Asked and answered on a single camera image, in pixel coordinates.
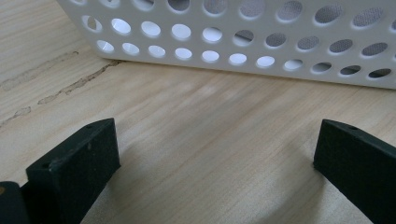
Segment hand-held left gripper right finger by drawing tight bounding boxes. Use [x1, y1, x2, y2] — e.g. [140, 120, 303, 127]
[313, 119, 396, 224]

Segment white perforated plastic basket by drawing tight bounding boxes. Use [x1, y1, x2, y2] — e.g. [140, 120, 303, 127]
[55, 0, 396, 91]

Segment grey pants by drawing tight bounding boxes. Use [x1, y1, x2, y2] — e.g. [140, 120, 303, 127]
[167, 0, 396, 78]

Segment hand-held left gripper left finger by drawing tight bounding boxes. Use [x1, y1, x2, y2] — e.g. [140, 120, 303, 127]
[21, 118, 121, 224]

